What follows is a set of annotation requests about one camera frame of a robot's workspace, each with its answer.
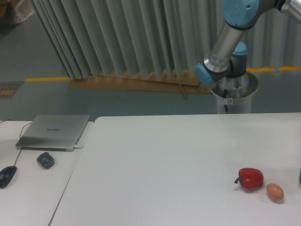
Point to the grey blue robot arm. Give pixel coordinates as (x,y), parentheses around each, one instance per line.
(227,58)

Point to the brown cardboard sheet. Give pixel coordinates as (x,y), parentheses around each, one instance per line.
(183,83)

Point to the white usb plug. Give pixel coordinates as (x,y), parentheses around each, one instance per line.
(78,147)

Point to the grey pleated curtain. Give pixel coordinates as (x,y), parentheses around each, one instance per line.
(145,39)

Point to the silver laptop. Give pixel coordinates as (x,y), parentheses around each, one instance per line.
(53,132)

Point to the small black gadget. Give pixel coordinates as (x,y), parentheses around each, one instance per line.
(46,160)

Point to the red bell pepper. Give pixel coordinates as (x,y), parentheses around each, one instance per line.
(250,178)

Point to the brown egg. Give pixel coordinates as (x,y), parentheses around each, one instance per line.
(275,192)

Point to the black computer mouse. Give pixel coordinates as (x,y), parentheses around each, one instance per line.
(6,175)

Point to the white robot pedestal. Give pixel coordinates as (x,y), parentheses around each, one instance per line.
(234,94)

